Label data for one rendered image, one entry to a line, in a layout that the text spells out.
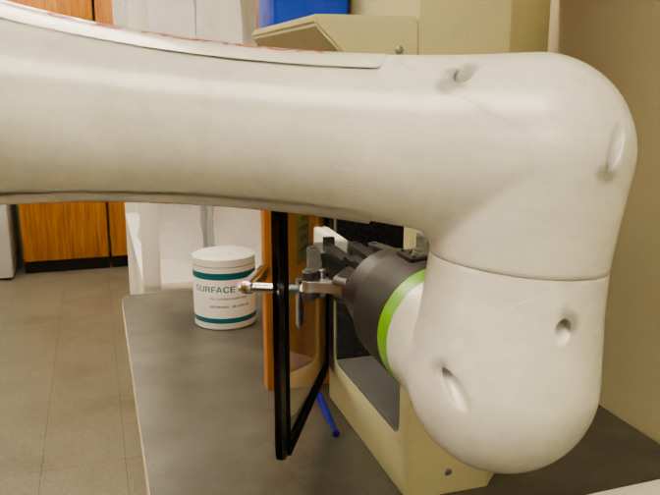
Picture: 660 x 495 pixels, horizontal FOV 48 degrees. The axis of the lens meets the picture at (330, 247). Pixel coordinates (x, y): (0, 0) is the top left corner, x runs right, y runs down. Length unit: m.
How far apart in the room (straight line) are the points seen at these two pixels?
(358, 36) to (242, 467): 0.58
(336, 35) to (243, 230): 1.36
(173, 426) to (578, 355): 0.83
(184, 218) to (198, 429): 1.12
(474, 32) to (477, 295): 0.50
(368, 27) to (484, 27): 0.13
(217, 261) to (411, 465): 0.71
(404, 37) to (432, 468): 0.51
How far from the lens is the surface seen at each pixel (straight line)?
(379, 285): 0.52
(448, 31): 0.84
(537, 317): 0.39
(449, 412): 0.41
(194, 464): 1.06
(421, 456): 0.95
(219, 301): 1.53
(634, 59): 1.22
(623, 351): 1.26
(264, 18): 1.05
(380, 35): 0.81
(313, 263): 0.65
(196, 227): 2.18
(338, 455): 1.07
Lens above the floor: 1.45
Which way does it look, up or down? 13 degrees down
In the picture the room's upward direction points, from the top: straight up
